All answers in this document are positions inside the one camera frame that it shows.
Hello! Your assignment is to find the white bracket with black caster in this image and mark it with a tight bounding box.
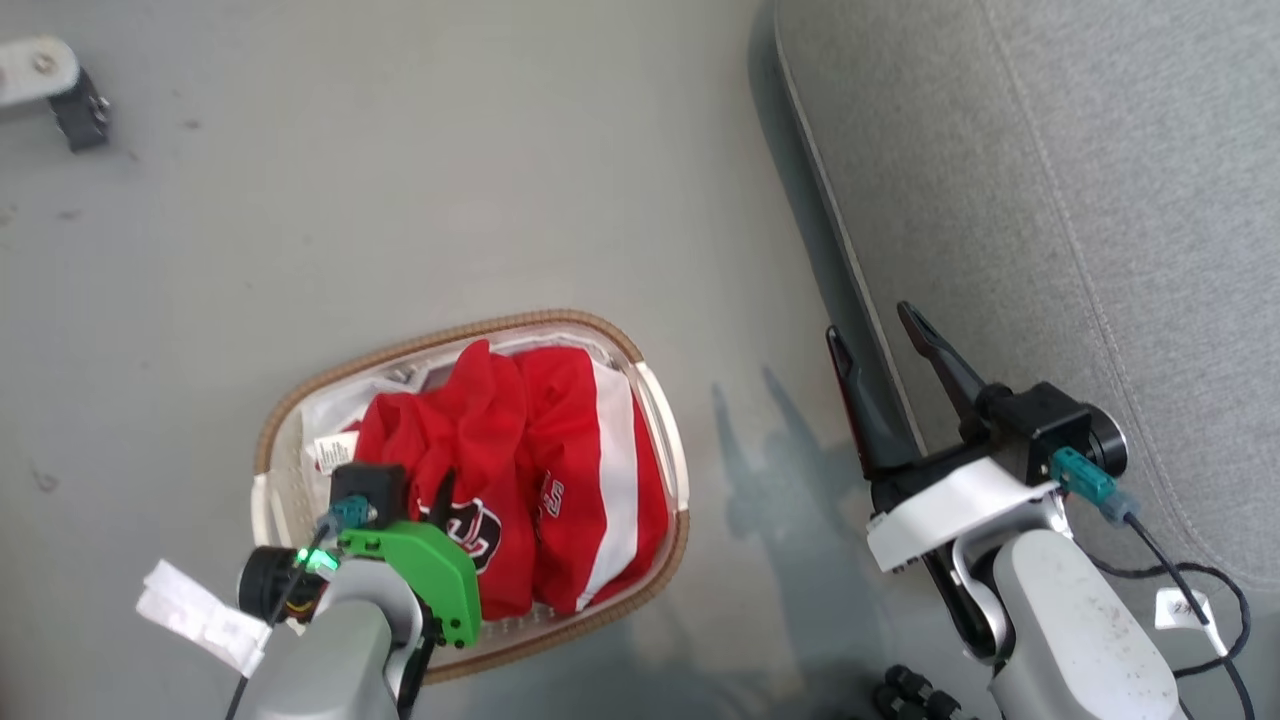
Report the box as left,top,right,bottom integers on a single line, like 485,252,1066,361
0,36,112,154

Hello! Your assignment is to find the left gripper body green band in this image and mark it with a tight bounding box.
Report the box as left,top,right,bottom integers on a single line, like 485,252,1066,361
337,520,483,649

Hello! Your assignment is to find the white basket with woven rim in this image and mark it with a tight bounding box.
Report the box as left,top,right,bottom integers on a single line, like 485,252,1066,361
250,308,692,686

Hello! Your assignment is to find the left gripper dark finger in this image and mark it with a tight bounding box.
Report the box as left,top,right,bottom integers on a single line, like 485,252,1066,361
428,469,460,529

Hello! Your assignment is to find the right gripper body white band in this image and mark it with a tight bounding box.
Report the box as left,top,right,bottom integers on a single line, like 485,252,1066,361
865,438,1063,574

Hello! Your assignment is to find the white paper tag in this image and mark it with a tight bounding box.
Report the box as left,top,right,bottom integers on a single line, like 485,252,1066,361
136,559,272,679

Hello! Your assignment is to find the black cable with teal plug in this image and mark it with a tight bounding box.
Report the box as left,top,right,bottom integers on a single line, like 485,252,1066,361
1049,447,1257,720

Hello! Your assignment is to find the small white cable label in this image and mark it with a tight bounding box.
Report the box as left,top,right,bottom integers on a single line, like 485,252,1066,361
1154,587,1228,658

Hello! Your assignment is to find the thin black cable teal plug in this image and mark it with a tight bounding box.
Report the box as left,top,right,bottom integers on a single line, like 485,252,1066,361
224,496,378,720

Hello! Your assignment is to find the grey fabric sofa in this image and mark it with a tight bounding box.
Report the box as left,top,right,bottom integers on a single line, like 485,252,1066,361
747,0,1280,641

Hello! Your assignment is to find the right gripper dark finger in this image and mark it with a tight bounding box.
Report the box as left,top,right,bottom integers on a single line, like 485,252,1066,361
825,324,923,478
896,300,993,444

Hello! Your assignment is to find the red and white jersey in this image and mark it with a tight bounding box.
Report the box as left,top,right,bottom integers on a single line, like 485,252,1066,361
343,339,672,622

